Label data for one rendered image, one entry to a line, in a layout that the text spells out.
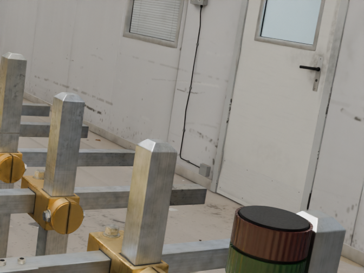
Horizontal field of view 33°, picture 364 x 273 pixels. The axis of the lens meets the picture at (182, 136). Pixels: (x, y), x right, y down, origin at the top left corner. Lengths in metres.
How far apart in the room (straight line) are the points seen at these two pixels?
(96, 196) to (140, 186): 0.31
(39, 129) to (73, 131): 0.58
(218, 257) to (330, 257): 0.35
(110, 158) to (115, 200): 0.28
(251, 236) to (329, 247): 0.08
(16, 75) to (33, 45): 6.70
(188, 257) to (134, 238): 0.12
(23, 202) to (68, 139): 0.12
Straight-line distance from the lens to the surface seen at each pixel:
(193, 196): 1.11
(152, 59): 5.51
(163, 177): 0.70
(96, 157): 1.28
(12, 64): 1.13
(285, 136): 4.24
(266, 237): 0.46
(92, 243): 0.80
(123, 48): 5.95
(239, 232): 0.47
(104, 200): 1.02
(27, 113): 1.75
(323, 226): 0.51
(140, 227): 0.71
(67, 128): 0.91
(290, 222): 0.48
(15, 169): 1.15
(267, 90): 4.37
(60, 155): 0.92
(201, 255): 0.83
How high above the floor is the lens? 1.25
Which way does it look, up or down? 11 degrees down
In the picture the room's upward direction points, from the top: 9 degrees clockwise
